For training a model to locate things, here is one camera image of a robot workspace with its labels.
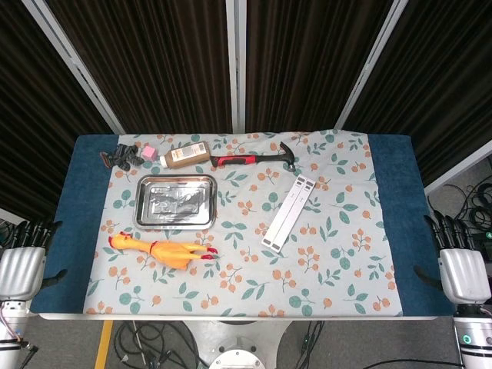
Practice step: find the dark blue table mat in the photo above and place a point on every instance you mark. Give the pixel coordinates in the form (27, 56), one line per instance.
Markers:
(80, 184)

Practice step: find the black clips pile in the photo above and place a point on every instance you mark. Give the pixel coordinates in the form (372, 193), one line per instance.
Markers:
(123, 155)

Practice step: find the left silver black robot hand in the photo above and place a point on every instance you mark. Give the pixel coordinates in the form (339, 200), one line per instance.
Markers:
(21, 271)

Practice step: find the rectangular stainless steel tray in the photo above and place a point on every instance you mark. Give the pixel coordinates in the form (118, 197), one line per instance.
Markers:
(175, 201)

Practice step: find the red black claw hammer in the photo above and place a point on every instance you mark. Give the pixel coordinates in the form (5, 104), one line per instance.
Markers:
(238, 159)

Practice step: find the pink cube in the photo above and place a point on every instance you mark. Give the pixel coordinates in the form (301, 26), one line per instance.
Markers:
(149, 153)

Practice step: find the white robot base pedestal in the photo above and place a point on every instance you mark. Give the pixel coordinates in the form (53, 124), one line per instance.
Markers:
(236, 342)

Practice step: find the grey metal partition post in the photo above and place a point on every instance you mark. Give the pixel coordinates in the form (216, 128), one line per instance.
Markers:
(77, 65)
(235, 65)
(371, 65)

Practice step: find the black power strip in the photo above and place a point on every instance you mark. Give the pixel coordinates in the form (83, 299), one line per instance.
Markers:
(488, 235)

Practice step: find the yellow rubber chicken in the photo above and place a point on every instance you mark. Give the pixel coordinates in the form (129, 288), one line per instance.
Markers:
(171, 251)

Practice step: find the brown bottle with white cap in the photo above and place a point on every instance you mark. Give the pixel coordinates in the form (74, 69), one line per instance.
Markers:
(188, 154)

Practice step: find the floral patterned tablecloth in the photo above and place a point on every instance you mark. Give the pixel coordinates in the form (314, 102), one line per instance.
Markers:
(246, 269)

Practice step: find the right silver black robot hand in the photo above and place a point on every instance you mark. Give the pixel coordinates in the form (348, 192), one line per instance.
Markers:
(463, 273)

